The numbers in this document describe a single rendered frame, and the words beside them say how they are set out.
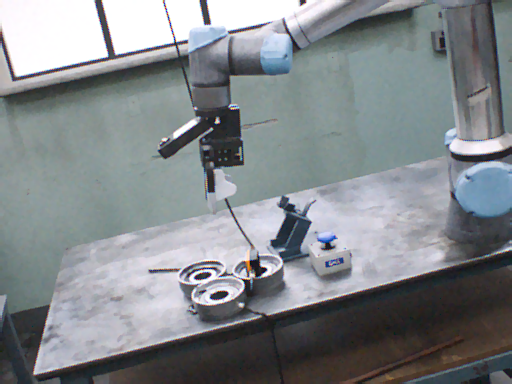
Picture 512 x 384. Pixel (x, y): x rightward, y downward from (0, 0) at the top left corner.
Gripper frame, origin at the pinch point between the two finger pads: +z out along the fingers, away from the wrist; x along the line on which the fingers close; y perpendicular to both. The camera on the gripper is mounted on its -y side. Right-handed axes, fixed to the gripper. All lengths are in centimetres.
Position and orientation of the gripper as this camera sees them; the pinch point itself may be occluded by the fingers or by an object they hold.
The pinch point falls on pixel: (209, 204)
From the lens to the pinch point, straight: 129.3
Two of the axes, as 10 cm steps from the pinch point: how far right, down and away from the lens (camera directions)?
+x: -1.6, -3.1, 9.4
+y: 9.9, -1.0, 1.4
